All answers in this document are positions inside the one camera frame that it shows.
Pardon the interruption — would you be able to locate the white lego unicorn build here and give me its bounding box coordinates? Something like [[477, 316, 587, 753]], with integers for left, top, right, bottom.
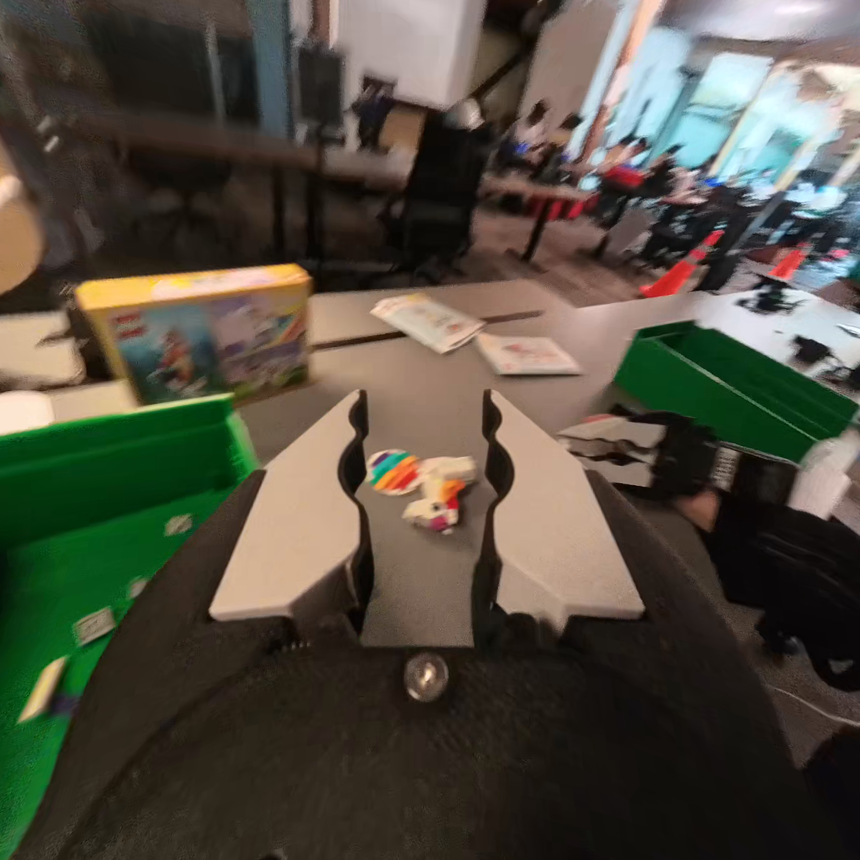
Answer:
[[401, 455, 480, 536]]

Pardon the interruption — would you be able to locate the white cable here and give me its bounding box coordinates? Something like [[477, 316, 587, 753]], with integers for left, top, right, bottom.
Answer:
[[765, 684, 860, 728]]

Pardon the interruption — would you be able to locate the yellow lego set box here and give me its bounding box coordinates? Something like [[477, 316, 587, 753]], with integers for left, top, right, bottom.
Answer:
[[74, 263, 314, 407]]

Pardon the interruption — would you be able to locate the green plastic bin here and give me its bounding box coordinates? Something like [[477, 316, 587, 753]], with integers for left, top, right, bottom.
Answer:
[[0, 392, 261, 856], [613, 320, 860, 466]]

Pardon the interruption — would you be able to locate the white board panel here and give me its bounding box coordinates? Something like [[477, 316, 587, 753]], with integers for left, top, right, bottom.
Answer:
[[335, 0, 489, 110]]

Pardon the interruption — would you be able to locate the person's right hand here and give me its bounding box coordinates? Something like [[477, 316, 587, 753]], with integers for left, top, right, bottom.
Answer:
[[677, 489, 724, 533]]

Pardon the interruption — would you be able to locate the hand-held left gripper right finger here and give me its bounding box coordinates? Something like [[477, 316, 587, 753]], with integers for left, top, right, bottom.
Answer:
[[472, 387, 647, 636]]

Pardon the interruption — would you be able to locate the dark long table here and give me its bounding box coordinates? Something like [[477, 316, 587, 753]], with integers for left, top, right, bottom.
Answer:
[[86, 113, 419, 197]]

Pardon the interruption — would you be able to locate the round rainbow lego piece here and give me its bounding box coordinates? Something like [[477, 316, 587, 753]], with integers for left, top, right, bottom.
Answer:
[[365, 448, 423, 497]]

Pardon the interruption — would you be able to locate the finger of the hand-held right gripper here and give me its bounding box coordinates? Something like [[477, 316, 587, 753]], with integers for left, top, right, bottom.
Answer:
[[570, 447, 664, 487], [556, 415, 667, 447]]

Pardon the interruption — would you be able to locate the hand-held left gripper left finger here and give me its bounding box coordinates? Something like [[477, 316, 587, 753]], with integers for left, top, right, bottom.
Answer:
[[208, 388, 376, 622]]

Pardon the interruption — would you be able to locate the black office chair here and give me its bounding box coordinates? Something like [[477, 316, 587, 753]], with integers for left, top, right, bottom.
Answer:
[[382, 101, 499, 284]]

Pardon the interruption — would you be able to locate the pale wooden board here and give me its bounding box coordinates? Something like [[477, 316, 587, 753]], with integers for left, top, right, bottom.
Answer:
[[0, 138, 46, 298]]

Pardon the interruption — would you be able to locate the lego instruction booklet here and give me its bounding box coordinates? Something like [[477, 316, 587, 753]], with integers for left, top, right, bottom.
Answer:
[[370, 292, 486, 356], [475, 333, 583, 376]]

